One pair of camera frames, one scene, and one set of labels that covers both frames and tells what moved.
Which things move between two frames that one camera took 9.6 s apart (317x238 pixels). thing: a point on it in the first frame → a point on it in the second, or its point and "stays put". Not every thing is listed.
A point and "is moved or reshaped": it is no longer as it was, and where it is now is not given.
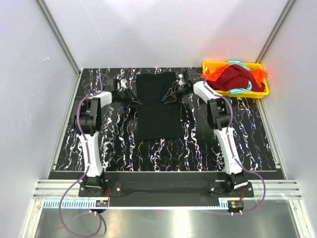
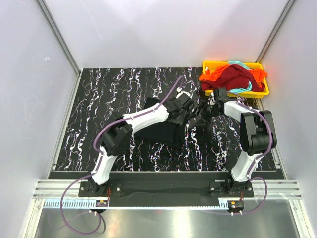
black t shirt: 156,120 is moved or reshaped
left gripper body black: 123,96 → 179,120
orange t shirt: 212,73 stays put
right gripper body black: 182,90 → 207,112
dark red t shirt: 235,77 stays put
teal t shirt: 240,90 stays put
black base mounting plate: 167,189 stays put
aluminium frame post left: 60,37 stays put
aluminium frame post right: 270,41 stays put
